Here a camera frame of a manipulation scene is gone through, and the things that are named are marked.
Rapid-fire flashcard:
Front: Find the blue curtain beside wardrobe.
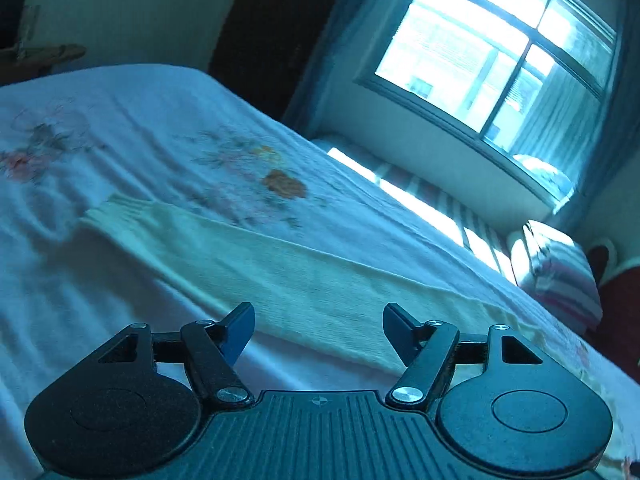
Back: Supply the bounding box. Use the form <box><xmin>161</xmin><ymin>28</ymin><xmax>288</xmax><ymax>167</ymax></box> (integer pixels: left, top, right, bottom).
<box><xmin>284</xmin><ymin>0</ymin><xmax>423</xmax><ymax>133</ymax></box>

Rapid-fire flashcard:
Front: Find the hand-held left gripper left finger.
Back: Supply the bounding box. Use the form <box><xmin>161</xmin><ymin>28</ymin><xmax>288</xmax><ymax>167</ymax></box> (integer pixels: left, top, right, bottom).
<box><xmin>97</xmin><ymin>302</ymin><xmax>256</xmax><ymax>407</ymax></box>

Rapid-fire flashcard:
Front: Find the cream knit sweater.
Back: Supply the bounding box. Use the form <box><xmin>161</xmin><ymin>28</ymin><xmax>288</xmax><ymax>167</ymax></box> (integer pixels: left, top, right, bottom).
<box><xmin>80</xmin><ymin>192</ymin><xmax>566</xmax><ymax>376</ymax></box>

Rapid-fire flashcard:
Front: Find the bed with floral sheet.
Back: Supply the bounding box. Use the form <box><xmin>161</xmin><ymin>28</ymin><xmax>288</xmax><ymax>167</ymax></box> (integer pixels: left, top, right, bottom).
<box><xmin>0</xmin><ymin>64</ymin><xmax>640</xmax><ymax>480</ymax></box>

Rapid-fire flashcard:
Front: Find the striped mattress cover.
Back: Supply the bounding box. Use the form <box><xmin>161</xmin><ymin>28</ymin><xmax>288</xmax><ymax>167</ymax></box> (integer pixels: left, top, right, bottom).
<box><xmin>311</xmin><ymin>134</ymin><xmax>522</xmax><ymax>283</ymax></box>

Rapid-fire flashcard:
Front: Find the red and white headboard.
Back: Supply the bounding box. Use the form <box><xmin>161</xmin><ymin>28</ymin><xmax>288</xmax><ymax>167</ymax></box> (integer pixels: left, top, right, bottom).
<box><xmin>584</xmin><ymin>241</ymin><xmax>640</xmax><ymax>368</ymax></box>

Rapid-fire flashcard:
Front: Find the blue curtain beside headboard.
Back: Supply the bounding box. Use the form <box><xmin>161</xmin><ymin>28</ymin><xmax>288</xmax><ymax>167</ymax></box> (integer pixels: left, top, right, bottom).
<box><xmin>550</xmin><ymin>0</ymin><xmax>640</xmax><ymax>233</ymax></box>

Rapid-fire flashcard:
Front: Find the window with grey frame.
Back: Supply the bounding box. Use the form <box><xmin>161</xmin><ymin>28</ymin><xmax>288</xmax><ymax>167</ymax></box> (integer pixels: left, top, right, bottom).
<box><xmin>354</xmin><ymin>0</ymin><xmax>622</xmax><ymax>206</ymax></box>

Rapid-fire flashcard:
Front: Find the striped folded quilt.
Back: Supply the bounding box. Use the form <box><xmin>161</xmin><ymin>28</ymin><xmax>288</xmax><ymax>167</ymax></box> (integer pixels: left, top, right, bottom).
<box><xmin>506</xmin><ymin>219</ymin><xmax>604</xmax><ymax>335</ymax></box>

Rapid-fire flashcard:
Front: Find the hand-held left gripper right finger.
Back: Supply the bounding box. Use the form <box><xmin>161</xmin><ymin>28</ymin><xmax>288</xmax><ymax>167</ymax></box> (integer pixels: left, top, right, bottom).
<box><xmin>382</xmin><ymin>302</ymin><xmax>546</xmax><ymax>408</ymax></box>

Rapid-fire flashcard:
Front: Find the dark wooden wardrobe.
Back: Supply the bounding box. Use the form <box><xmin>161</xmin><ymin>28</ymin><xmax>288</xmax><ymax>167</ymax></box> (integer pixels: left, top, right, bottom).
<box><xmin>207</xmin><ymin>0</ymin><xmax>353</xmax><ymax>122</ymax></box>

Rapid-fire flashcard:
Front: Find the pale cloth on windowsill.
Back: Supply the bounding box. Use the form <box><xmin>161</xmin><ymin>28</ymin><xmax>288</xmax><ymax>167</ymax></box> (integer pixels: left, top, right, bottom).
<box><xmin>514</xmin><ymin>154</ymin><xmax>575</xmax><ymax>198</ymax></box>

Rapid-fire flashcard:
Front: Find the wooden side table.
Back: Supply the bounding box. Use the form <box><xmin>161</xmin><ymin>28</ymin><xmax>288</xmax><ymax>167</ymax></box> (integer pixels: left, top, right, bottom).
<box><xmin>0</xmin><ymin>43</ymin><xmax>87</xmax><ymax>87</ymax></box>

